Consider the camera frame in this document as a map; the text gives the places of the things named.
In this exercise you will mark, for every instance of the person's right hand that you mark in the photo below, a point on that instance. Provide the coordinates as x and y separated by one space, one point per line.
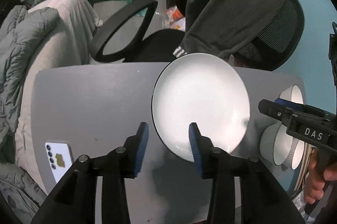
315 182

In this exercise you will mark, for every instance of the grey quilted duvet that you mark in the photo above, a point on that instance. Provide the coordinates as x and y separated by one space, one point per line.
21 33

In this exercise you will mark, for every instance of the light grey bedsheet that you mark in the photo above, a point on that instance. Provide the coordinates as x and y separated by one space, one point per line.
64 46

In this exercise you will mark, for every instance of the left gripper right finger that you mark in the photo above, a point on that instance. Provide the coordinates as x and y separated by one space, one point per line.
201 149

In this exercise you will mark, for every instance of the white smartphone with stickers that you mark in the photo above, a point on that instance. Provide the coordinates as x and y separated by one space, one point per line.
59 157

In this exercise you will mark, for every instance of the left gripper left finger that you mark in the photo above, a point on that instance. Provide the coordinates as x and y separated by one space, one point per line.
136 147

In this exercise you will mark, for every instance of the white ribbed bowl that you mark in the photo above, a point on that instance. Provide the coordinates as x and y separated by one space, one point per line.
295 155

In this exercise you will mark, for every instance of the black office chair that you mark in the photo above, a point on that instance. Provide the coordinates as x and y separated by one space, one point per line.
267 50

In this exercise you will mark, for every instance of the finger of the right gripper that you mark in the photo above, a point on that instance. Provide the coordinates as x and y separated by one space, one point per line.
274 110
290 104

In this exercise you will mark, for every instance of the large white plate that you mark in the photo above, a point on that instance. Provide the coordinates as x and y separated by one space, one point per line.
203 89

